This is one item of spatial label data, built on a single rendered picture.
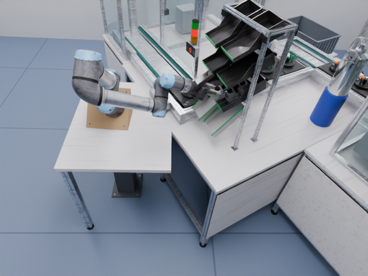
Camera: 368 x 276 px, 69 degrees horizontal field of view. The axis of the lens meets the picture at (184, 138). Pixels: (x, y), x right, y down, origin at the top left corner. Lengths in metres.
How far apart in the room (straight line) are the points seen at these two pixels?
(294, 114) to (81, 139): 1.57
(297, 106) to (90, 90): 1.62
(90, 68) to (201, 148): 0.87
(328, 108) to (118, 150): 1.46
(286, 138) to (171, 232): 1.20
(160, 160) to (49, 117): 2.06
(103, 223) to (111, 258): 0.31
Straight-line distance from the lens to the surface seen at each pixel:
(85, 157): 1.77
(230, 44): 1.47
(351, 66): 1.97
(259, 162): 1.79
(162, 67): 2.39
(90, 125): 1.95
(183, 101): 1.94
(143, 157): 1.71
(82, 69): 1.31
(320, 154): 2.01
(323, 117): 2.17
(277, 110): 2.21
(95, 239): 2.44
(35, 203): 2.76
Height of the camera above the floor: 2.18
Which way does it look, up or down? 46 degrees down
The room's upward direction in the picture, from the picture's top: 5 degrees clockwise
